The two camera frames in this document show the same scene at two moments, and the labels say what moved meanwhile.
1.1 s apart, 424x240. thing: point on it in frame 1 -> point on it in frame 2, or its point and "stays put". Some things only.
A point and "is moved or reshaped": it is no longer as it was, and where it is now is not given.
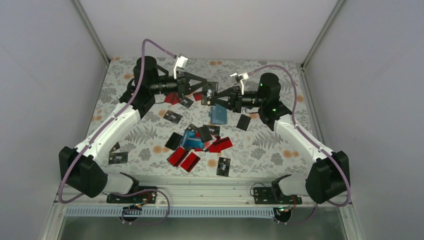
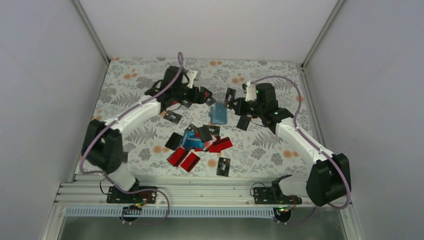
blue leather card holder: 218,115 stays put
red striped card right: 220,144 stays put
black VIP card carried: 208,93 is moved or reshaped
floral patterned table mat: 175,135 stays put
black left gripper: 182,83 -> 200,99
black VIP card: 172,117 stays put
